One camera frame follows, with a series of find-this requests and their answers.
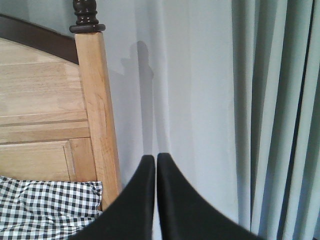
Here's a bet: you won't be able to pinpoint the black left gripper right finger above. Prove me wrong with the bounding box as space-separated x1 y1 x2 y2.
157 153 259 240

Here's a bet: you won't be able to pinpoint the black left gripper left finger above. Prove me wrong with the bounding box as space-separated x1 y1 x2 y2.
71 155 155 240

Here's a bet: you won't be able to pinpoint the black white checkered bedding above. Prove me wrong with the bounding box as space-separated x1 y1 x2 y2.
0 176 103 240

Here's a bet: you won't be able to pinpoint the grey pleated curtain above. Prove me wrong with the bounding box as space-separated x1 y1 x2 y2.
97 0 320 240

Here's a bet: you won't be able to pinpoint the wooden bed frame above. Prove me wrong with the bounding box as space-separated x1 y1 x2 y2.
0 0 121 209

